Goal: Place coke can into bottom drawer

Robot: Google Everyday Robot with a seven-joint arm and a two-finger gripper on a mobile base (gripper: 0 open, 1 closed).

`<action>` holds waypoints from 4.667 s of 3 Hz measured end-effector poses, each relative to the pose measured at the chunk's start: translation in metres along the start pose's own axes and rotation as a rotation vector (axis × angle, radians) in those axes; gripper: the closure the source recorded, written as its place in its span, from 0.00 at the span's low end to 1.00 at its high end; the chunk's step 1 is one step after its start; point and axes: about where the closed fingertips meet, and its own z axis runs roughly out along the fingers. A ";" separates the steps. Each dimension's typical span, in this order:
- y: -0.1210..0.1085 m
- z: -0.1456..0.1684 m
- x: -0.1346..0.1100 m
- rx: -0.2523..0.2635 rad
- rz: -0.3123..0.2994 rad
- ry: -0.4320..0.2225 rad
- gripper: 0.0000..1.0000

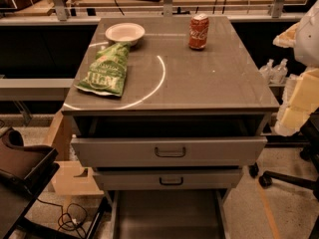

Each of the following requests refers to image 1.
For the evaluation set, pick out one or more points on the wooden box on floor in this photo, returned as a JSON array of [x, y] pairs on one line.
[[71, 179]]

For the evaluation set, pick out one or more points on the clear pump bottle right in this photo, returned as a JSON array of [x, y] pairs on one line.
[[279, 72]]

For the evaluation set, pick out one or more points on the grey top drawer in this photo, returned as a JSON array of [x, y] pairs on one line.
[[168, 152]]

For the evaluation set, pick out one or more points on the red coke can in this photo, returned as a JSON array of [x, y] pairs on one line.
[[198, 30]]

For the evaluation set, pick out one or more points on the clear pump bottle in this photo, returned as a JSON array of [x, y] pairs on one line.
[[266, 70], [279, 72]]

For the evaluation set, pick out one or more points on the green chip bag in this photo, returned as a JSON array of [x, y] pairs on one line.
[[107, 74]]

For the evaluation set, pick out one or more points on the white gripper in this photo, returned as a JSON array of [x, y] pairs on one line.
[[308, 39]]

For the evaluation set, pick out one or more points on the grey bottom drawer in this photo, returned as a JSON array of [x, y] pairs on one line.
[[168, 214]]

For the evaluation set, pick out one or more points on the clear pump bottle left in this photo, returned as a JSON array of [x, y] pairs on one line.
[[266, 70]]

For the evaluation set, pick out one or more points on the grey drawer cabinet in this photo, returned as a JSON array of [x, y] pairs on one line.
[[172, 91]]

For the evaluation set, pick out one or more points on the grey middle drawer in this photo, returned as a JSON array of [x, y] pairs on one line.
[[167, 179]]

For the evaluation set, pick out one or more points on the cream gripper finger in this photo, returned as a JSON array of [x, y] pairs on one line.
[[289, 121]]

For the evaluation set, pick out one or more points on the white bowl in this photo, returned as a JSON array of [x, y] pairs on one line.
[[125, 32]]

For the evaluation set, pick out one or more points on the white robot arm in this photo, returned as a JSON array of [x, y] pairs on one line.
[[306, 49]]

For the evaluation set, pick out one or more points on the black office chair base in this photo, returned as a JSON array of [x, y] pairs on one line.
[[281, 210]]

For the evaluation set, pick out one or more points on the brown padded chair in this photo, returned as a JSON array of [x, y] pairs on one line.
[[24, 173]]

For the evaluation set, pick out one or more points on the grey drawer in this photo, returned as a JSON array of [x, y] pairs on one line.
[[168, 214], [167, 179], [168, 152]]

